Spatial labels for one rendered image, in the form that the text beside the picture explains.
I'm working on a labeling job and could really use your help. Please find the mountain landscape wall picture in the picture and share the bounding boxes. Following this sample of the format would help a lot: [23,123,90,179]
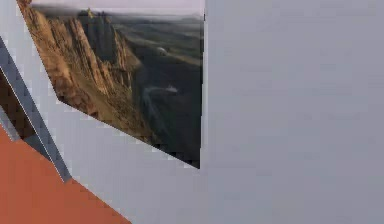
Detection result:
[16,0,205,170]

